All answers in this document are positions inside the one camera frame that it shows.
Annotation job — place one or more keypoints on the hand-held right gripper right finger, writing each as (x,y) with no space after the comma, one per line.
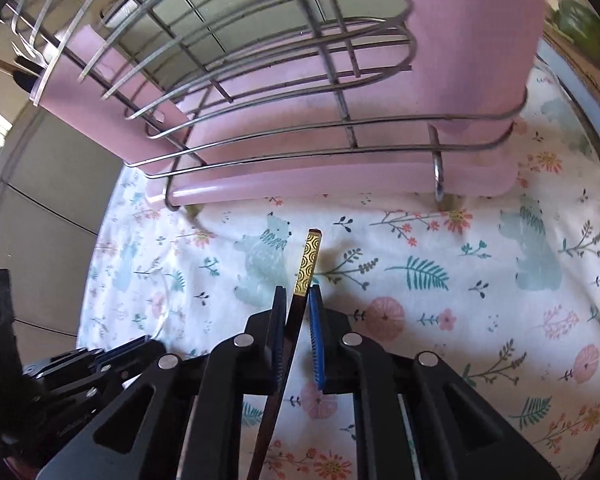
(316,332)

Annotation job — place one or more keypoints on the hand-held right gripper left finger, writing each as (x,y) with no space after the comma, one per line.
(279,332)

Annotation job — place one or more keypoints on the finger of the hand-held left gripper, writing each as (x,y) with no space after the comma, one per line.
(62,364)
(125,351)

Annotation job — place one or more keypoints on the brown chopstick with gold end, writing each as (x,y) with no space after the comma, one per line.
(310,260)

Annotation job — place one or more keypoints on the pink utensil cup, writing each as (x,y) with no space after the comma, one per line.
(475,40)

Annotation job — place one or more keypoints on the floral bear printed cloth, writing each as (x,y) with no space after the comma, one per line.
(430,270)

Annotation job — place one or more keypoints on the pink drip tray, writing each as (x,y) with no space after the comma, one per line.
(300,135)

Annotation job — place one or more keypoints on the green blurry object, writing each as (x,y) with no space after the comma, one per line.
(580,25)

